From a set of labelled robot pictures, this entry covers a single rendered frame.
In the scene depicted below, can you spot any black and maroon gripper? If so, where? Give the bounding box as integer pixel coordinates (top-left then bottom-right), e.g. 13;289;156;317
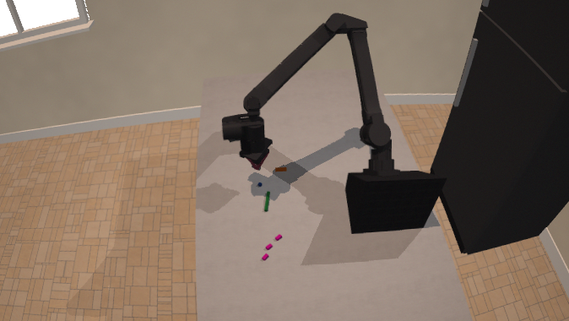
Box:
240;135;273;170

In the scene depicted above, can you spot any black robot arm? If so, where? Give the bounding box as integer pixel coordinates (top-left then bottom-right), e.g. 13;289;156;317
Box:
222;13;400;177

